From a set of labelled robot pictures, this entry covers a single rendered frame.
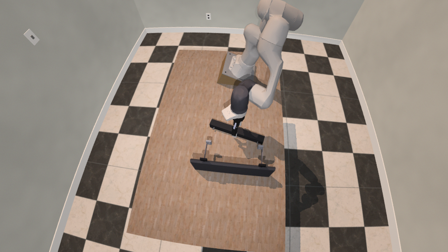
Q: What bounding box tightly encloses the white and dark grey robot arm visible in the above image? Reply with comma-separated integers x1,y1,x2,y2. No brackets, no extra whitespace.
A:
222,0,304,121

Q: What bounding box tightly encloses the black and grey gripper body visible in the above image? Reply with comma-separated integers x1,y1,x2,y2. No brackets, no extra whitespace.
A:
233,116,245,125

